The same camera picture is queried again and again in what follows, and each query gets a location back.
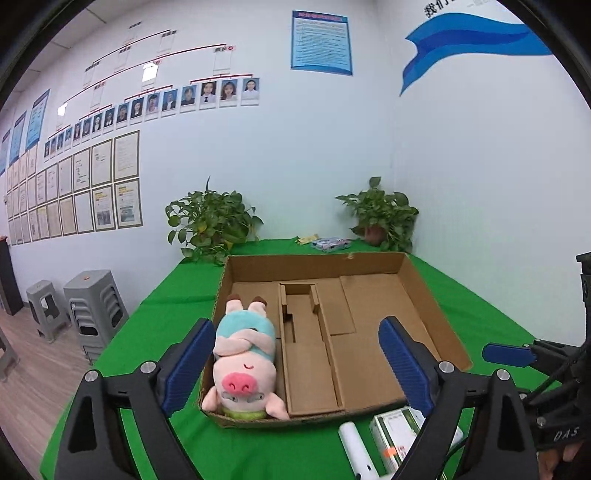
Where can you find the green tablecloth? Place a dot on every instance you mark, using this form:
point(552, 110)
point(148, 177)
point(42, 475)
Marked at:
point(166, 318)

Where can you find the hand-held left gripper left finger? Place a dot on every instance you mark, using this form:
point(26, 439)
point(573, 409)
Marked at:
point(187, 369)

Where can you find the group of framed certificates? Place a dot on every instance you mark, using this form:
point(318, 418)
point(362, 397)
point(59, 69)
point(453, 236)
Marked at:
point(101, 184)

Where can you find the dark wooden cabinet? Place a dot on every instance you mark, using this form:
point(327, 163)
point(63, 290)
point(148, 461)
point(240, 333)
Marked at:
point(9, 277)

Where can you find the small yellow packet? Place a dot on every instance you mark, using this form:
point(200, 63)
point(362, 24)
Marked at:
point(304, 240)

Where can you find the blue and white tissue packet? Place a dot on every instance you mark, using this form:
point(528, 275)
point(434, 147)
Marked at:
point(330, 244)

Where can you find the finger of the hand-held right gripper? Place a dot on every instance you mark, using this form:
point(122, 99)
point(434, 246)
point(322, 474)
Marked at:
point(505, 354)

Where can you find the green and white medicine box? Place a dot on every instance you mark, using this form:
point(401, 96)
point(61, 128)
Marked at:
point(395, 431)

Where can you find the blue wave wall decal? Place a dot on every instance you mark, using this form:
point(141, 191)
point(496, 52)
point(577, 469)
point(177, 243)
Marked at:
point(461, 39)

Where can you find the potted green plant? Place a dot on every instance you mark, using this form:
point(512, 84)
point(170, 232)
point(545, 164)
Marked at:
point(383, 212)
point(212, 217)

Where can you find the row of portrait photos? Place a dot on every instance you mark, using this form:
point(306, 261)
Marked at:
point(207, 94)

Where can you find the brown cardboard box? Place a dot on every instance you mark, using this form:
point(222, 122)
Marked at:
point(369, 323)

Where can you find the blue framed wall poster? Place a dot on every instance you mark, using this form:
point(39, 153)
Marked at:
point(4, 152)
point(38, 117)
point(322, 41)
point(18, 136)

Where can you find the pink pig plush toy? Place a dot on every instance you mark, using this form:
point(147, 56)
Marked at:
point(244, 360)

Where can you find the white cylindrical device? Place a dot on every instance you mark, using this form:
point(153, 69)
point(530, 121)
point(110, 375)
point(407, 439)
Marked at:
point(355, 445)

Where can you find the grey plastic stool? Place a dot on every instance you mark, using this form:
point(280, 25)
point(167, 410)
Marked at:
point(94, 304)
point(7, 355)
point(44, 304)

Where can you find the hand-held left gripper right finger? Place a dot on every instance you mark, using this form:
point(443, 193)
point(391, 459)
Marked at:
point(406, 364)

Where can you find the person's right hand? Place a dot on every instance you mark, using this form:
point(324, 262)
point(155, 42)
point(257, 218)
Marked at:
point(556, 464)

